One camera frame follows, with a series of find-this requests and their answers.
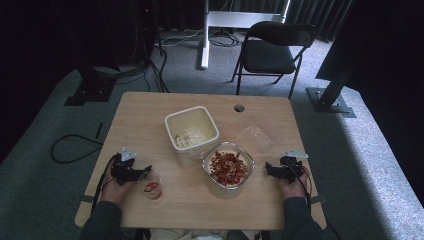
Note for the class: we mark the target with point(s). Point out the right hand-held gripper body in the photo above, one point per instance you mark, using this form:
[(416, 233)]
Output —
[(290, 166)]

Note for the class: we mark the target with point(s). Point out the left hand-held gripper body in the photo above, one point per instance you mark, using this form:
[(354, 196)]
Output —
[(124, 168)]

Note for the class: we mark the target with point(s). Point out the clear plastic cup red label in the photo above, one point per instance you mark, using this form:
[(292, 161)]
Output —
[(154, 194)]

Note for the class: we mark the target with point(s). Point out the pile of chopped red chili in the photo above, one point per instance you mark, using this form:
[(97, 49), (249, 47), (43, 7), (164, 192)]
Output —
[(229, 168)]

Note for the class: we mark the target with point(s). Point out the glass bowl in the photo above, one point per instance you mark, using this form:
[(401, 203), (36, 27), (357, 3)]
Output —
[(213, 190)]

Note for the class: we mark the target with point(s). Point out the person's left hand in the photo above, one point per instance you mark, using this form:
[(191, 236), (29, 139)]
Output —
[(113, 190)]

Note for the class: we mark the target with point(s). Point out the person's right hand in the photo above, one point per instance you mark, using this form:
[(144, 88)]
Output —
[(295, 189)]

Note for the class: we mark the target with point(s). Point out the clear plastic bag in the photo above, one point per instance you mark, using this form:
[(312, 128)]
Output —
[(257, 137)]

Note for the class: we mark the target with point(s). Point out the grey tape strip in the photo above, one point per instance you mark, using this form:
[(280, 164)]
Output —
[(87, 198), (318, 199)]

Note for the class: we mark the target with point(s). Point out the cream square container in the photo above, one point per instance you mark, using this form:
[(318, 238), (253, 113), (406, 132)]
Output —
[(195, 128)]

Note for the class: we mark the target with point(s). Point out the black metal stand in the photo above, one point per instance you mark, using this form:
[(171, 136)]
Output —
[(330, 100), (91, 88)]

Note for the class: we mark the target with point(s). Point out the black folding chair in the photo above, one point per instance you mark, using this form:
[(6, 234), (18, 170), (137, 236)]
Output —
[(268, 55)]

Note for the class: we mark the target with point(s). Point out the white desk frame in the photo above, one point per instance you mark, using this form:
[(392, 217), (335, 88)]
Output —
[(240, 19)]

